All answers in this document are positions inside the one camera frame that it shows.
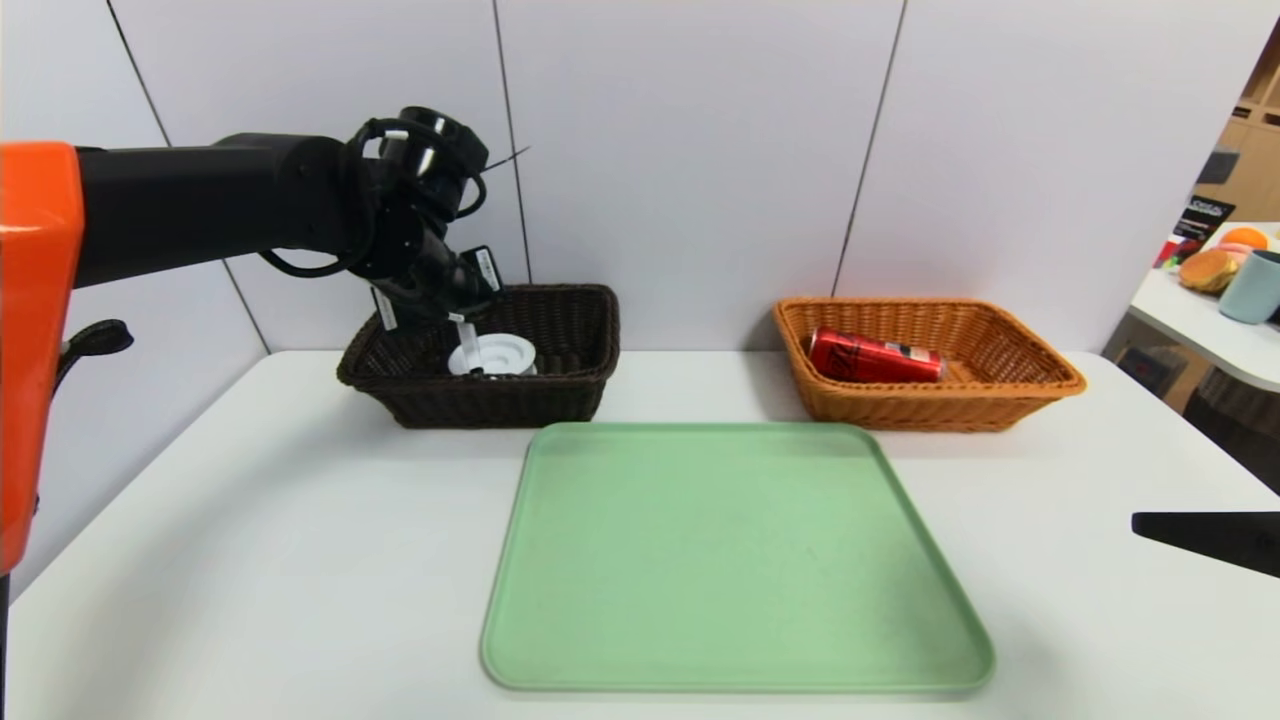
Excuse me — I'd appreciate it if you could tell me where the red soda can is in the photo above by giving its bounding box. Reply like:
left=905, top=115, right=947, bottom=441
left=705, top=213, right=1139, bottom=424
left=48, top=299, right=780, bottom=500
left=806, top=327, right=946, bottom=385

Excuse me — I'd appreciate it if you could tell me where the black printed box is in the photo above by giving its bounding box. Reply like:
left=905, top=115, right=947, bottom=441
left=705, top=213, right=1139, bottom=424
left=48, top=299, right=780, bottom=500
left=1172, top=195, right=1237, bottom=246

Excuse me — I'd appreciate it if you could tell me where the white plastic sink strainer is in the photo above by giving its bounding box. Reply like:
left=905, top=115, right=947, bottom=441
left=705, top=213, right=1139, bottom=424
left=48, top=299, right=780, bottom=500
left=447, top=333, right=538, bottom=378

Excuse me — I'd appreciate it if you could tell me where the orange wicker basket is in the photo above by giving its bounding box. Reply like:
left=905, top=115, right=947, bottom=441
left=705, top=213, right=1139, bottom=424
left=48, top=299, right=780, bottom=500
left=772, top=297, right=1087, bottom=433

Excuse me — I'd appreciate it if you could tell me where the wooden shelf unit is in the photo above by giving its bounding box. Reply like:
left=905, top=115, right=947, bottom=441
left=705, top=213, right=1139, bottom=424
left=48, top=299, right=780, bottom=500
left=1195, top=20, right=1280, bottom=226

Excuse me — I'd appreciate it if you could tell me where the black left camera cable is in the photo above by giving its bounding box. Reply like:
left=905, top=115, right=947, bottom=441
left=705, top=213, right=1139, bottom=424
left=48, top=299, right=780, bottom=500
left=258, top=118, right=491, bottom=280

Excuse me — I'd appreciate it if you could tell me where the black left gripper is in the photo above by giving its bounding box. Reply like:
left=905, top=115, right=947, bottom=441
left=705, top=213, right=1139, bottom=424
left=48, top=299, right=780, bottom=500
left=370, top=227, right=487, bottom=375

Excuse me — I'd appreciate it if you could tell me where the dark brown wicker basket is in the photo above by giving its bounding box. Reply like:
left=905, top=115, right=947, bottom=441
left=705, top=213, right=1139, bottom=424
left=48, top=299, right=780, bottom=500
left=336, top=284, right=622, bottom=430

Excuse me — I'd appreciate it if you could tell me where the teal cup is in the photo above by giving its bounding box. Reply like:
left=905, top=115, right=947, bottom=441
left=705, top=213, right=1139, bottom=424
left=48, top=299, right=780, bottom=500
left=1217, top=250, right=1280, bottom=326

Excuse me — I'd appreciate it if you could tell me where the white marker pen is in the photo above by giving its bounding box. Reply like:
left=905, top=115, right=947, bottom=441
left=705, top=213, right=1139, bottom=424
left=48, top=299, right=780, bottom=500
left=449, top=313, right=488, bottom=380

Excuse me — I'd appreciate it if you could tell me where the light green plastic tray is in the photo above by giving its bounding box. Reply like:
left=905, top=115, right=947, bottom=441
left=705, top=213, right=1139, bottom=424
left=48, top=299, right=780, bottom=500
left=480, top=421, right=996, bottom=693

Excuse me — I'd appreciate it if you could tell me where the white side table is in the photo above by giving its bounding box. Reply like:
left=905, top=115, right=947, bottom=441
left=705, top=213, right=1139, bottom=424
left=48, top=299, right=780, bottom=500
left=1128, top=222, right=1280, bottom=395

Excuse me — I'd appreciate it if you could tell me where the brown bread bun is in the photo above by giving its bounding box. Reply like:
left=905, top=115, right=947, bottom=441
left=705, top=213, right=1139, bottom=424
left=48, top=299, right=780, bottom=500
left=1178, top=248, right=1241, bottom=295

